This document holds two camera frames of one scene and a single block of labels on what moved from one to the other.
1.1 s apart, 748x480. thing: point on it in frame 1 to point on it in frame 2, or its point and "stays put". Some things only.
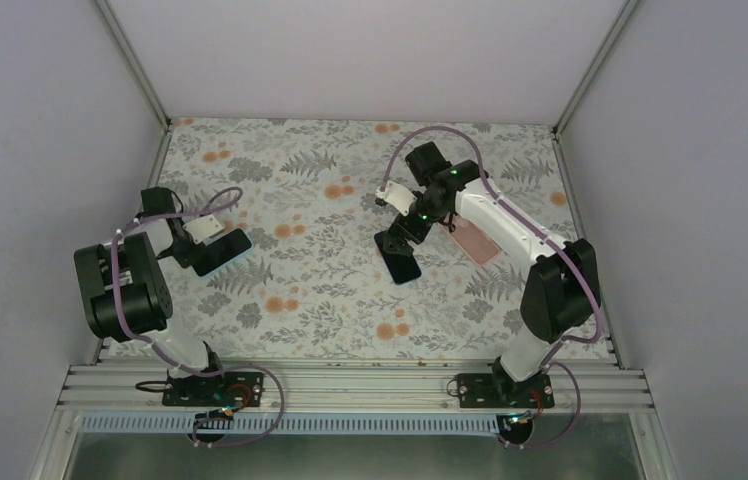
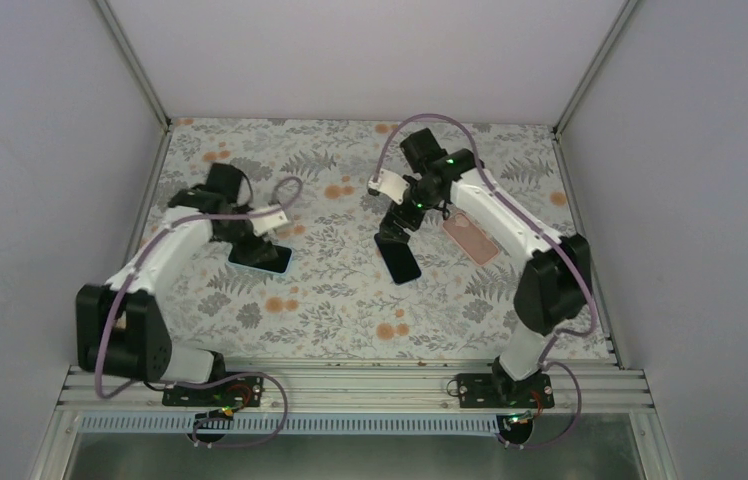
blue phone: x=402 y=268 stays put
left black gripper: x=184 y=260 to x=260 y=241
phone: x=233 y=244 to x=270 y=258
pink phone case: x=477 y=244 stays put
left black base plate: x=244 y=389 stays put
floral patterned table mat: x=313 y=287 stays put
